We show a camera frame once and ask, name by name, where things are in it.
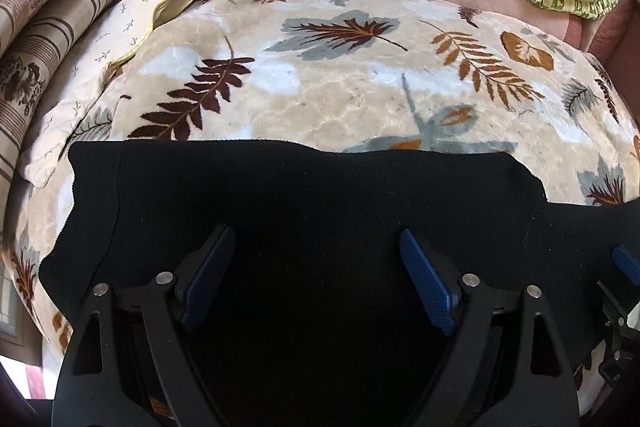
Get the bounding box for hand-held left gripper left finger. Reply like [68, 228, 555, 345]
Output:
[51, 223, 236, 427]

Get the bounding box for cream sprig print pillow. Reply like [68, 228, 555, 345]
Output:
[21, 0, 202, 188]

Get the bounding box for leaf print plush blanket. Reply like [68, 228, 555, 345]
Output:
[10, 0, 640, 408]

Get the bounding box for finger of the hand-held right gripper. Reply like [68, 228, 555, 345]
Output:
[597, 279, 640, 383]
[612, 244, 640, 289]

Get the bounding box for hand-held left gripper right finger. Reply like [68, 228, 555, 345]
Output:
[398, 228, 583, 427]

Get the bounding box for black pants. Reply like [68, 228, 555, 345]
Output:
[39, 138, 640, 427]

